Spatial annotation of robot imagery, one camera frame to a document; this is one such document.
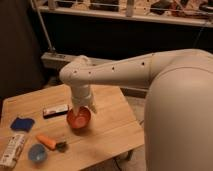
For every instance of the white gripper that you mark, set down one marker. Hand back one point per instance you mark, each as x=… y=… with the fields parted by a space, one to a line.
x=82 y=96

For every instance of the black and white rectangular box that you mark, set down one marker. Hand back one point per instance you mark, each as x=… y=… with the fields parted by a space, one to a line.
x=55 y=111

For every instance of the grey metal pole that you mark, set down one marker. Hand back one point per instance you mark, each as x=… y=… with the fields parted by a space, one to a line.
x=50 y=46

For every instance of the white snack box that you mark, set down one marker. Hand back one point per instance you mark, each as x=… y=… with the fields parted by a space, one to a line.
x=13 y=150

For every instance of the small blue ceramic cup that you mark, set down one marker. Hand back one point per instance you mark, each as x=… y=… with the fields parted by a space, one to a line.
x=37 y=153

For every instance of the blue cloth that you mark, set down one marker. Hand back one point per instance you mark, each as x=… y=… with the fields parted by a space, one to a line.
x=22 y=124

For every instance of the orange ceramic bowl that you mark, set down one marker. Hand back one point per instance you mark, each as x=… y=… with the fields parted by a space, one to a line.
x=80 y=120

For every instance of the cluttered shelf ledge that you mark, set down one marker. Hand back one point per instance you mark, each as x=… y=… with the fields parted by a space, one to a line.
x=157 y=11

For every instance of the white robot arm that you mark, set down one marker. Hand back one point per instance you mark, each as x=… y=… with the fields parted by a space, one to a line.
x=178 y=115

